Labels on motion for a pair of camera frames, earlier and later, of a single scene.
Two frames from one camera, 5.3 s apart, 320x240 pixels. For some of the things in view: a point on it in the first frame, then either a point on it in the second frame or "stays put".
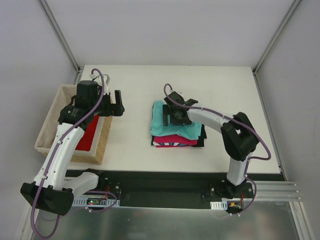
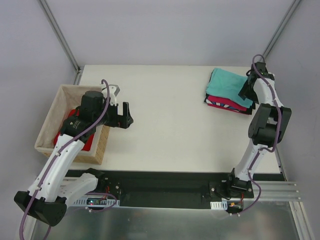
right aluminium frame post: [290, 12] stays put
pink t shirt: [173, 141] to [225, 104]
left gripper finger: [119, 103] to [127, 118]
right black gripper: [171, 113] to [246, 88]
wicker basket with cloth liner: [95, 156] stays put
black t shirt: [200, 142] to [247, 92]
